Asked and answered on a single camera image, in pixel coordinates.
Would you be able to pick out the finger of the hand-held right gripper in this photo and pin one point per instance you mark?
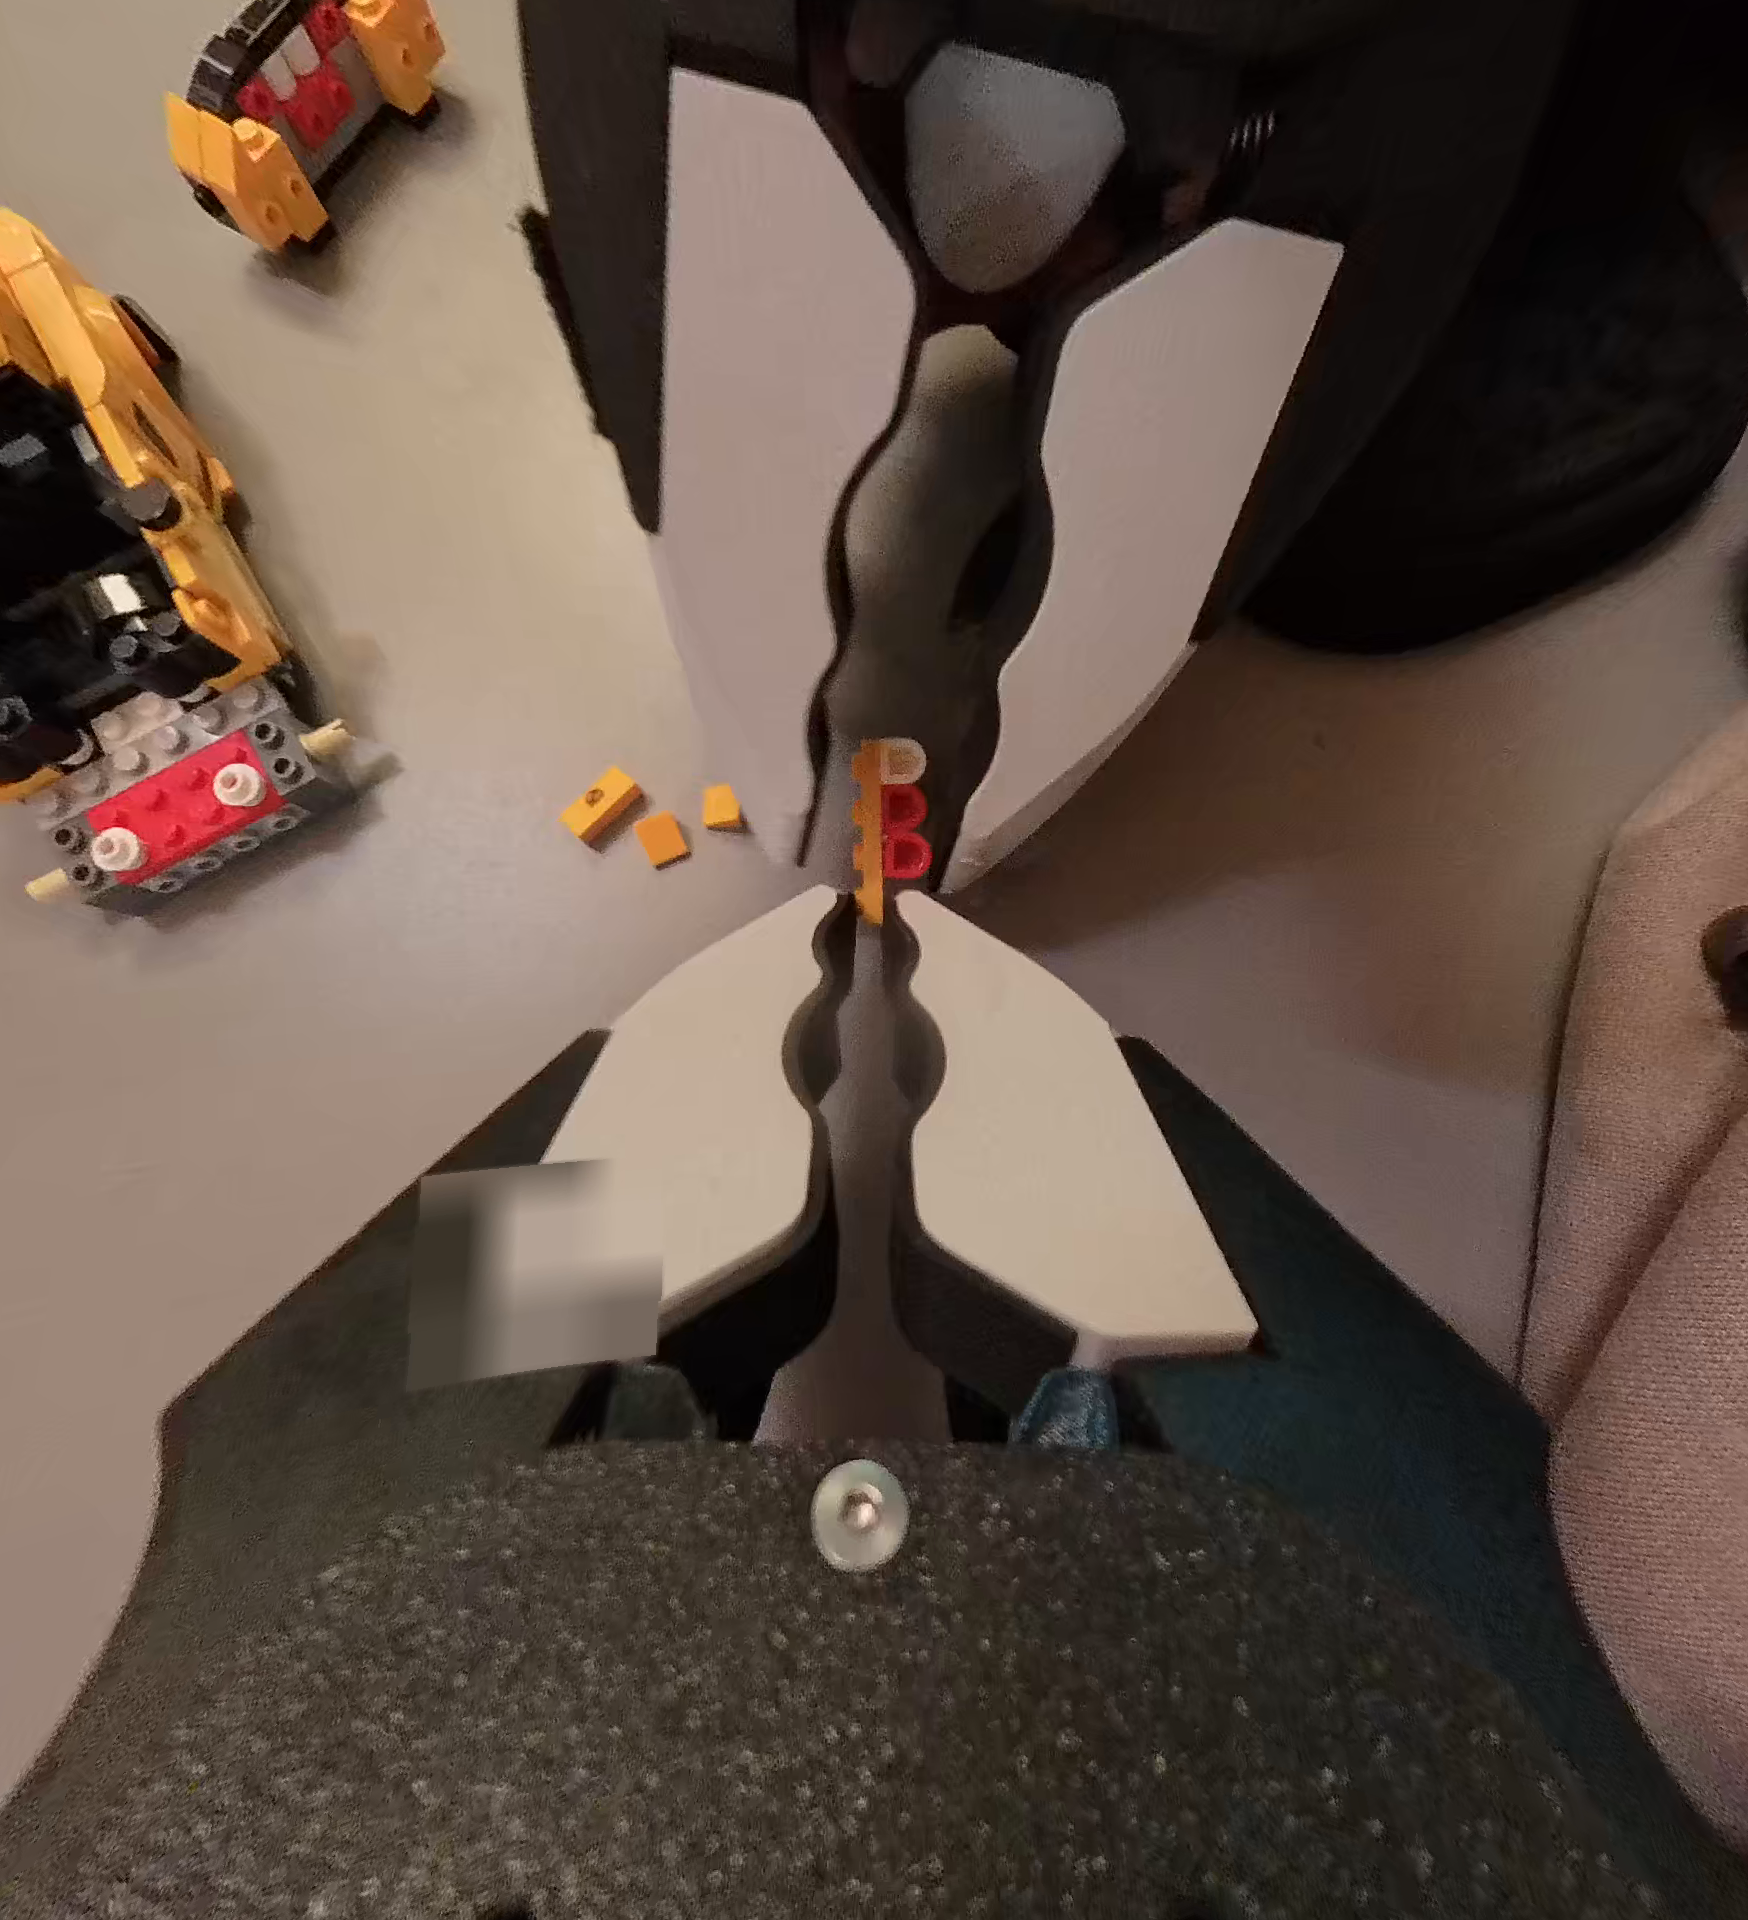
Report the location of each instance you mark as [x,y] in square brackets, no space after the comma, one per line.
[754,376]
[1159,449]

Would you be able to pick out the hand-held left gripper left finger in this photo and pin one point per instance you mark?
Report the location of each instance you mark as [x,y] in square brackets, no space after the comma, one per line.
[723,1051]

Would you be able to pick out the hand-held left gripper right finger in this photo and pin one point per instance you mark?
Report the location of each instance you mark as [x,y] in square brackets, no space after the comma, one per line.
[1071,1171]

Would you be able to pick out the small orange lego tile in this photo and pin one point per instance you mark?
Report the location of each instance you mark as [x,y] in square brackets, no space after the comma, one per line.
[721,807]
[662,840]

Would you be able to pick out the printed orange lego tile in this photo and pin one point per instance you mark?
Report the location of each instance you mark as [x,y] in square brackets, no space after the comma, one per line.
[601,802]

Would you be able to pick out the orange and red lego assembly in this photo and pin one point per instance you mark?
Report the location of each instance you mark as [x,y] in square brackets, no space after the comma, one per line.
[905,818]

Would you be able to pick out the orange lego frame piece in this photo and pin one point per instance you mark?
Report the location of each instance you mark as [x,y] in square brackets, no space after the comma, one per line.
[259,166]

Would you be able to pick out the yellow lego car model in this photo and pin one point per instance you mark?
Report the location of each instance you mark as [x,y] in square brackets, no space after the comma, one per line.
[66,376]

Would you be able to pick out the person's beige sweater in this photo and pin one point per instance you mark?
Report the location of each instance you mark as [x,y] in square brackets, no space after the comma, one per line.
[1684,1350]

